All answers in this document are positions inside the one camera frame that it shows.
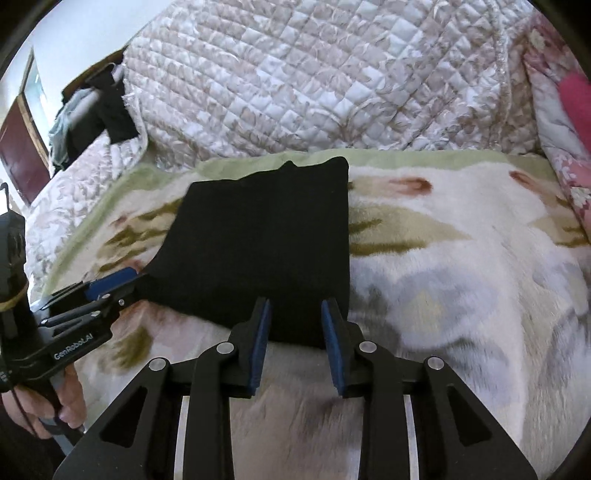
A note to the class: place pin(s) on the black pants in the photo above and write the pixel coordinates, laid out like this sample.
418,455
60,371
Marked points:
258,240

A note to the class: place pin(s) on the light blue hanging cloth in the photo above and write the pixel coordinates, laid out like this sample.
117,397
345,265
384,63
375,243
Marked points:
64,129

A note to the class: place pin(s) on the person's left hand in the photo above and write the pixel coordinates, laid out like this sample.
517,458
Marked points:
27,408

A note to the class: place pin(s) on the wooden headboard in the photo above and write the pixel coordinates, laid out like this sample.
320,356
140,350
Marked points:
81,82

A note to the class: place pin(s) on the dark red wooden door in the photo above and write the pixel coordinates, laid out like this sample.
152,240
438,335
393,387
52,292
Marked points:
21,147

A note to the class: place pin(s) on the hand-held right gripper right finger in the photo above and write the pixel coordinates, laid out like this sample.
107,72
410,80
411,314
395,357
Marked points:
333,350

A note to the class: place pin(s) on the white floral quilted bedspread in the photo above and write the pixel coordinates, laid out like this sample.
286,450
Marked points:
300,83

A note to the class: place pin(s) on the plush floral blanket green border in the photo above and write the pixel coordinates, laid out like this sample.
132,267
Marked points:
461,277

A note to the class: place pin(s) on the plain pink cloth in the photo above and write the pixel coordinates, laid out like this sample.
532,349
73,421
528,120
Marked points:
575,106

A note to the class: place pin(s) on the black hanging garment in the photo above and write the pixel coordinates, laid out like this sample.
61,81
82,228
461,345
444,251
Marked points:
115,115

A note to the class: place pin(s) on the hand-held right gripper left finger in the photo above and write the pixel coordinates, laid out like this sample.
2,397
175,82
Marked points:
258,350

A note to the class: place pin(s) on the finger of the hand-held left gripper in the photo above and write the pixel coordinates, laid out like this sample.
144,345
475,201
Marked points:
92,318
111,284

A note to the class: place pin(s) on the pink floral comforter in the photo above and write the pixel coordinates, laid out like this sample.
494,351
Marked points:
554,134

